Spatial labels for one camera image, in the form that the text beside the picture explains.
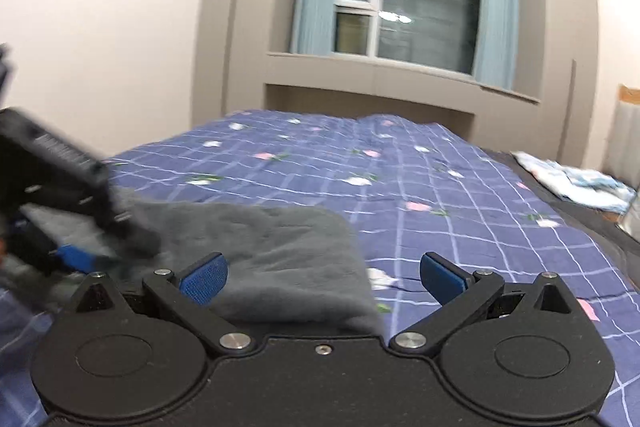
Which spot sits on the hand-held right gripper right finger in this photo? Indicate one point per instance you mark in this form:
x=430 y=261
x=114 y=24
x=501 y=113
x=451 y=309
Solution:
x=440 y=279

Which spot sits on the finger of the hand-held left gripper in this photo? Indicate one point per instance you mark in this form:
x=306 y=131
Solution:
x=130 y=232
x=77 y=258

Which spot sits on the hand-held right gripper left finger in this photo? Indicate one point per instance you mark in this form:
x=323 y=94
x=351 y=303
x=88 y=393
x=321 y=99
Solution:
x=205 y=279

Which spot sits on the grey fleece pants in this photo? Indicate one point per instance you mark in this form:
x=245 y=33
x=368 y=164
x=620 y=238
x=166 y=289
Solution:
x=280 y=267

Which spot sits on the blue floral checked quilt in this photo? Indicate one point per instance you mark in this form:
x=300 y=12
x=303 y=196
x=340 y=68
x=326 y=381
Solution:
x=425 y=187

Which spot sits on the light blue folded cloth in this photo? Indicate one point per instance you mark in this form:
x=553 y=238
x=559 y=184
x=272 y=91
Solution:
x=575 y=182

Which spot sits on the dark grey bed sheet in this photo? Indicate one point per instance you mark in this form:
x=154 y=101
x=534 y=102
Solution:
x=600 y=232

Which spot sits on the beige window seat cabinet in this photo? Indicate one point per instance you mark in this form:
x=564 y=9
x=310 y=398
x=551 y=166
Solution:
x=400 y=82

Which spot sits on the padded headboard with wooden trim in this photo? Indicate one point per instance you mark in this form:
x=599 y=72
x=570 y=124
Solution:
x=625 y=137

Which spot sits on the beige wardrobe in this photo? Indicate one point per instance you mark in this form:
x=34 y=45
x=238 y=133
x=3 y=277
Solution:
x=560 y=32
x=250 y=7

